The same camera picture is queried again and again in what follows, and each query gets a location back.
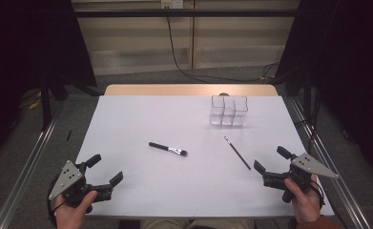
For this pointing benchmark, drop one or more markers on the aluminium rail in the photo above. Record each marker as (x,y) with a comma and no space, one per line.
(350,200)
(26,171)

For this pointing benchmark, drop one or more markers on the clear plastic organizer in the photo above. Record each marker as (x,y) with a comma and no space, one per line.
(222,111)

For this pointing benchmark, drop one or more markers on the white table mat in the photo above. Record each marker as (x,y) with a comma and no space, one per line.
(174,184)

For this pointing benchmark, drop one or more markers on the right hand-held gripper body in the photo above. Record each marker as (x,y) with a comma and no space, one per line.
(311,166)

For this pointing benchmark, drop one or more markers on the small black stick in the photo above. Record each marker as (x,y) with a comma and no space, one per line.
(69,135)

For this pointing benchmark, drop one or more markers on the black horizontal frame bar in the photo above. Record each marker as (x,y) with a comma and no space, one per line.
(174,13)

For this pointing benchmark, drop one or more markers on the black curtain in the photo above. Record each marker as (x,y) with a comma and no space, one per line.
(15,47)
(349,63)

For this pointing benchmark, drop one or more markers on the thin black brush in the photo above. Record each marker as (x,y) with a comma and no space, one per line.
(238,153)

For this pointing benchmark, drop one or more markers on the black stand post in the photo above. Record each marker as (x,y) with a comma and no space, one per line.
(307,95)
(45,105)

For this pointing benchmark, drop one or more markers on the white wall socket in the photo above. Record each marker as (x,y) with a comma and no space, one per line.
(172,4)

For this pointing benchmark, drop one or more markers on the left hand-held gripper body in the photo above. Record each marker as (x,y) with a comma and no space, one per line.
(68,178)

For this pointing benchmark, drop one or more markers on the person's right hand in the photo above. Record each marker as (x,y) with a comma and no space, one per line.
(306,205)

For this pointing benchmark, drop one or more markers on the person's left hand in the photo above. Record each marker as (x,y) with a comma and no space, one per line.
(71,216)

